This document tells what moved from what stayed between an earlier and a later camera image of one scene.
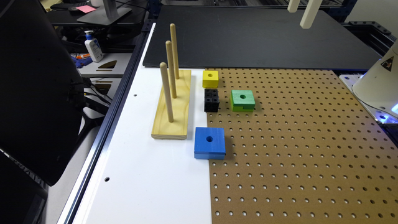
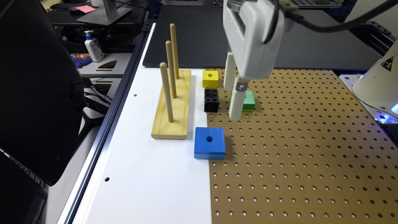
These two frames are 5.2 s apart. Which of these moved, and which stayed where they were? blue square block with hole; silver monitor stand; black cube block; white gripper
Moved: white gripper
Stayed: silver monitor stand; blue square block with hole; black cube block
